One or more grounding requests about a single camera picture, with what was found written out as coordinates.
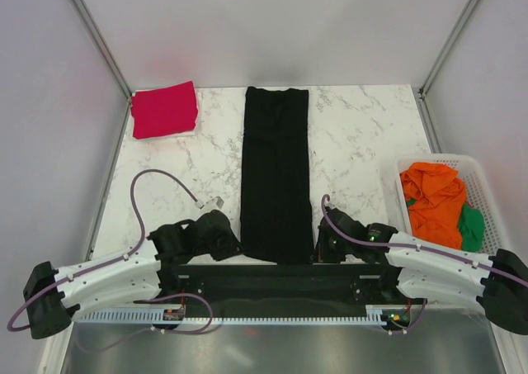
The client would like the aluminium frame post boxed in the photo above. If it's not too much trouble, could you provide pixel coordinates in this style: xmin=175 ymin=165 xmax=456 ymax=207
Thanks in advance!
xmin=417 ymin=0 xmax=482 ymax=100
xmin=69 ymin=0 xmax=132 ymax=98

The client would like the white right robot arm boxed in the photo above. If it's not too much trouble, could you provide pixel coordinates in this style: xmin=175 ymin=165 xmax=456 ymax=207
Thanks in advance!
xmin=316 ymin=206 xmax=527 ymax=335

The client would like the left aluminium frame post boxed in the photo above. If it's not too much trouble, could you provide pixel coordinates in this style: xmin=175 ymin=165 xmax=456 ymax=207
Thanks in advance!
xmin=69 ymin=0 xmax=132 ymax=98

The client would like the orange t shirt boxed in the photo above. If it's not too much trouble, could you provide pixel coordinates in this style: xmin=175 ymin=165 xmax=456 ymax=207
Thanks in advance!
xmin=400 ymin=162 xmax=467 ymax=249

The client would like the green t shirt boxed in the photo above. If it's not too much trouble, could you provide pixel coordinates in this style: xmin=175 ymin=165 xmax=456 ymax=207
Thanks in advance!
xmin=406 ymin=199 xmax=485 ymax=253

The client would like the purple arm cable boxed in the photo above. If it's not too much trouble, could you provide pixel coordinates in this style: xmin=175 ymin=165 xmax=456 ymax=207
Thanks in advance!
xmin=320 ymin=193 xmax=528 ymax=336
xmin=8 ymin=168 xmax=215 ymax=353

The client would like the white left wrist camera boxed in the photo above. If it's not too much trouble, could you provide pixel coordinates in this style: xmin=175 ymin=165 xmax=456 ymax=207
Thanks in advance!
xmin=195 ymin=196 xmax=224 ymax=211

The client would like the black t shirt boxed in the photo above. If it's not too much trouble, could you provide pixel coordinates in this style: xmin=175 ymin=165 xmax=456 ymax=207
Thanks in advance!
xmin=240 ymin=87 xmax=314 ymax=264

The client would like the folded magenta t shirt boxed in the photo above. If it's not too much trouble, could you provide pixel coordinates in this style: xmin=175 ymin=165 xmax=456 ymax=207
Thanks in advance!
xmin=130 ymin=80 xmax=197 ymax=140

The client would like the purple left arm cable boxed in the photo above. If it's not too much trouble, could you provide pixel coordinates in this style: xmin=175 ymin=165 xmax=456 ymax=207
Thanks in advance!
xmin=8 ymin=168 xmax=215 ymax=353

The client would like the right aluminium frame post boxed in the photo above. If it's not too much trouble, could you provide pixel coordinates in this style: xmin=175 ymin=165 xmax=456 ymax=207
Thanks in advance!
xmin=417 ymin=0 xmax=482 ymax=100

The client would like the white plastic laundry basket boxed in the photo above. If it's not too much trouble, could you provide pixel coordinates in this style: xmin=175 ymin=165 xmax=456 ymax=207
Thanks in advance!
xmin=393 ymin=153 xmax=513 ymax=255

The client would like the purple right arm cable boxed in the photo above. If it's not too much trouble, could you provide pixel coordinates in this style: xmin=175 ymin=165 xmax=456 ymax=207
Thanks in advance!
xmin=320 ymin=193 xmax=528 ymax=336

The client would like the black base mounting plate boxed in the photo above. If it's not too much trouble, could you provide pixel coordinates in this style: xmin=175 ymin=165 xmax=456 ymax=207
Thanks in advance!
xmin=160 ymin=264 xmax=410 ymax=319

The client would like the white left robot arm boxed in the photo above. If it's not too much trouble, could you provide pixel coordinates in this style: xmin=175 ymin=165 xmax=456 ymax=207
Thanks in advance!
xmin=23 ymin=210 xmax=243 ymax=339

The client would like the white slotted cable duct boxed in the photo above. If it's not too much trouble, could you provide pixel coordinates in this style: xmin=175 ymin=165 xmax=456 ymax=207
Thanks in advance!
xmin=75 ymin=305 xmax=411 ymax=326

